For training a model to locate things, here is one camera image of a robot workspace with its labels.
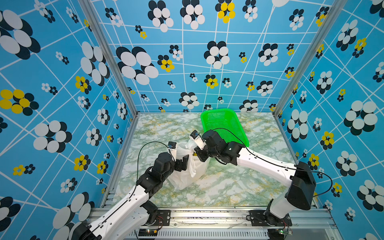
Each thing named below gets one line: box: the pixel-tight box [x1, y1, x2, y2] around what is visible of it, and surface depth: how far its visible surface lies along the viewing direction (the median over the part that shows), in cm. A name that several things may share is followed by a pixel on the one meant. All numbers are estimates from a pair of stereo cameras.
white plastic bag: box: [167, 139, 211, 190], surface depth 78 cm
